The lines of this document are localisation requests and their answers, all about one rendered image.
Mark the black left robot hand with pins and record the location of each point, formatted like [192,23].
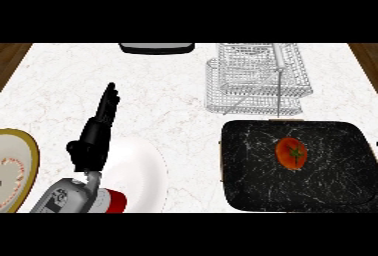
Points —
[96,133]

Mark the red can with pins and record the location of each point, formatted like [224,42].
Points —
[113,201]

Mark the black marble tray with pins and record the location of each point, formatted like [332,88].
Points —
[295,186]

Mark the gold rimmed plate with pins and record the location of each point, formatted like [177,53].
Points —
[11,170]

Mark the red tomato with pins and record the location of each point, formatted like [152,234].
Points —
[290,153]

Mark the white plate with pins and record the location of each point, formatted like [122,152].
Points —
[140,173]

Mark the dark grey appliance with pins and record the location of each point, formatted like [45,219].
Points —
[156,48]

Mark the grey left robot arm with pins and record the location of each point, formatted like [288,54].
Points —
[66,197]

